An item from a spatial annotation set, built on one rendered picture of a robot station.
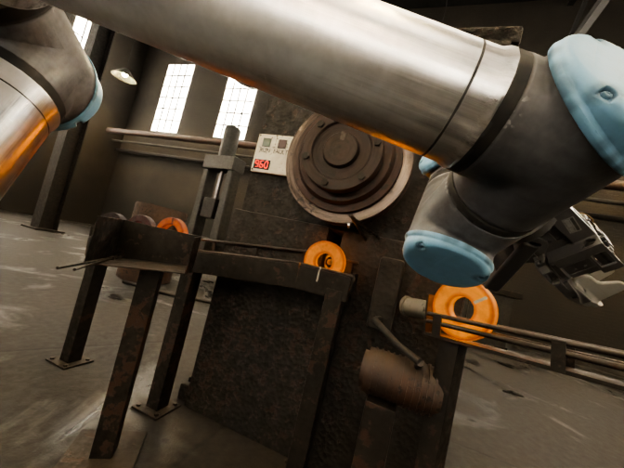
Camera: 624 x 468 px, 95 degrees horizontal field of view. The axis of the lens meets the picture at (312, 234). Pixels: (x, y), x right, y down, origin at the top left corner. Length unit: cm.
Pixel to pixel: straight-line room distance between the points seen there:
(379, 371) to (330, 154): 67
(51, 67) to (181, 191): 959
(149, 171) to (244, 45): 1101
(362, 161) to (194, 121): 987
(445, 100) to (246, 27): 14
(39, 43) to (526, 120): 49
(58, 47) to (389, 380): 88
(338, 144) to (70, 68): 72
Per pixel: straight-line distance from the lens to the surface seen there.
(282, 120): 143
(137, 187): 1143
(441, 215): 31
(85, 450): 130
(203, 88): 1108
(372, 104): 22
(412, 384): 86
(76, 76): 52
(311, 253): 106
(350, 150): 99
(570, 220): 51
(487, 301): 82
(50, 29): 50
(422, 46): 23
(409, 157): 106
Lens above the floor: 75
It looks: 4 degrees up
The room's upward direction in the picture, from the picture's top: 13 degrees clockwise
